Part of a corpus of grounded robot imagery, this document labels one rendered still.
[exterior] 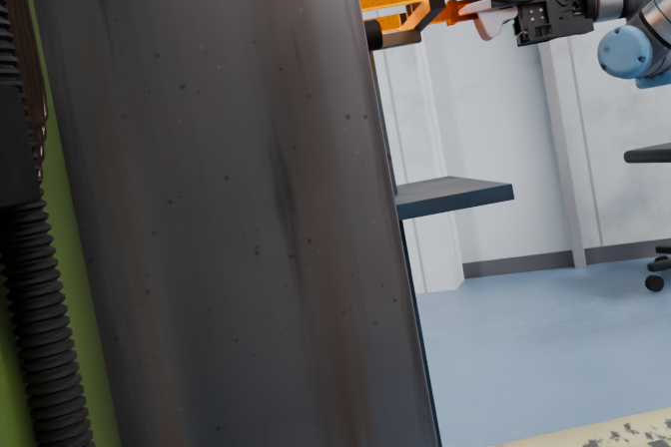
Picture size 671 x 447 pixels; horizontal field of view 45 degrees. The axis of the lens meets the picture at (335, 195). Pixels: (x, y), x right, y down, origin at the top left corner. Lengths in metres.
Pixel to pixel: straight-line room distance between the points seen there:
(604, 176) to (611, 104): 0.35
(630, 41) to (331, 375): 0.82
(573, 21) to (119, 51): 0.94
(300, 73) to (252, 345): 0.18
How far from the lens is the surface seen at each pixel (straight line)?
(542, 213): 4.13
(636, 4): 1.39
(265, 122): 0.53
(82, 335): 0.48
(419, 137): 3.92
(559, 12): 1.36
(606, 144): 4.09
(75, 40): 0.55
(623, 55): 1.24
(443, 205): 0.99
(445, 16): 1.31
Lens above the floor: 0.78
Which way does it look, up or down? 3 degrees down
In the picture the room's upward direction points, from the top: 10 degrees counter-clockwise
